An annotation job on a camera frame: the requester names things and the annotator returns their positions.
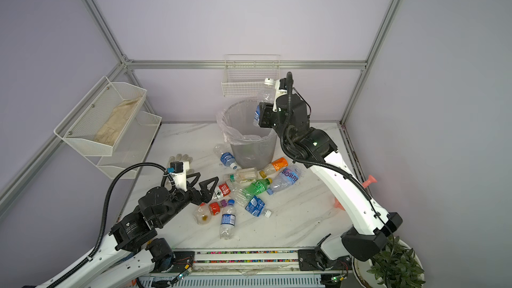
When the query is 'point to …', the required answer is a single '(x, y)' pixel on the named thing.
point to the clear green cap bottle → (244, 175)
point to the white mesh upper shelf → (96, 124)
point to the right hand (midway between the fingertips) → (261, 103)
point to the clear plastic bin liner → (236, 120)
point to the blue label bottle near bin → (226, 159)
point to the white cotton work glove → (179, 158)
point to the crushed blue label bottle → (256, 207)
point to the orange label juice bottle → (273, 166)
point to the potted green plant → (397, 265)
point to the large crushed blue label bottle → (288, 177)
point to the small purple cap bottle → (223, 202)
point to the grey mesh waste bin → (253, 147)
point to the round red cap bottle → (202, 214)
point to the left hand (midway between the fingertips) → (208, 178)
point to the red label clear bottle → (224, 191)
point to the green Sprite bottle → (244, 194)
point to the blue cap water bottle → (227, 227)
